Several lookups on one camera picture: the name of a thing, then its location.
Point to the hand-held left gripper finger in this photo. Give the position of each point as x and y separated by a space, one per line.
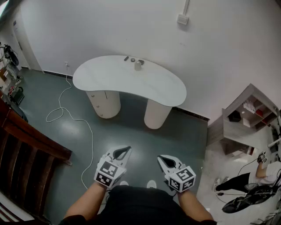
125 158
111 152

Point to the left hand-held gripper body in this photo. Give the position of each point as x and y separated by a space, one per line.
107 173

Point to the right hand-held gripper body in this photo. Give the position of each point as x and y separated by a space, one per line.
182 179

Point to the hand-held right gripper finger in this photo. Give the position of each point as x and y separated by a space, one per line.
161 165
175 161

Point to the small white cylindrical jar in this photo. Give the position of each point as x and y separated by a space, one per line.
137 66

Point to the person's right forearm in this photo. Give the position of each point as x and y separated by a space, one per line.
193 206

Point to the person's left forearm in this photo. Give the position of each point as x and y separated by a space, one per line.
87 202

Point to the white kidney-shaped table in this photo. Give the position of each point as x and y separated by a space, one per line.
123 79

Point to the person's white left shoe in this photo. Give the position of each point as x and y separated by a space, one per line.
124 183

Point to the person's white shoe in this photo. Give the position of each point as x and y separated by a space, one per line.
124 183
151 184

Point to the person's white right shoe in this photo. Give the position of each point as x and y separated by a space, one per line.
151 184

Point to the person's black clothing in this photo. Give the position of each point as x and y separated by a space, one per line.
140 206

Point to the black chair base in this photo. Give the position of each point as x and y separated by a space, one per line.
243 201

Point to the grey wooden shelf unit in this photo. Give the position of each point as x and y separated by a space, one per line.
232 129

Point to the black square compact box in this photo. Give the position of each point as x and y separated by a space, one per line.
142 62

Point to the black bag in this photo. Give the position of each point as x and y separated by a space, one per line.
18 112

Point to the dark brown wooden frame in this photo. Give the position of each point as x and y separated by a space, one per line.
26 151

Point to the white wall switch box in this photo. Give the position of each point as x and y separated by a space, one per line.
182 19

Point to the white wall conduit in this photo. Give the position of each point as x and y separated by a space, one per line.
186 6

